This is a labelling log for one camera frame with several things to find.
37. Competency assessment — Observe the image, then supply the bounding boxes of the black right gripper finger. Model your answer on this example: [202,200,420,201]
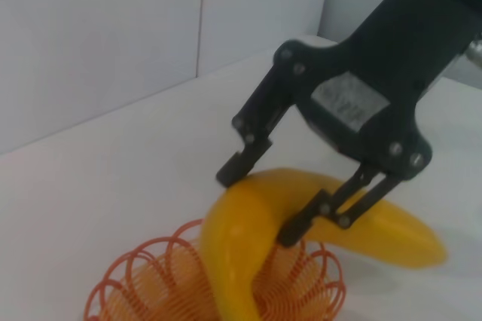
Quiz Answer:
[277,162,406,249]
[215,51,300,188]

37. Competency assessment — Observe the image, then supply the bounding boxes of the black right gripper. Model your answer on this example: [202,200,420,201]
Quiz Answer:
[279,0,482,183]

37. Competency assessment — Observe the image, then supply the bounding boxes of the yellow banana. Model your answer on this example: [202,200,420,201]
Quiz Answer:
[199,167,450,321]

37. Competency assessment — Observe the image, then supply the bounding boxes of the orange wire basket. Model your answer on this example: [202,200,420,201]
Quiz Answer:
[84,219,348,321]

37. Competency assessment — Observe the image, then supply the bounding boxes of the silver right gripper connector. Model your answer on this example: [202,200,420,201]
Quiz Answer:
[465,32,482,70]

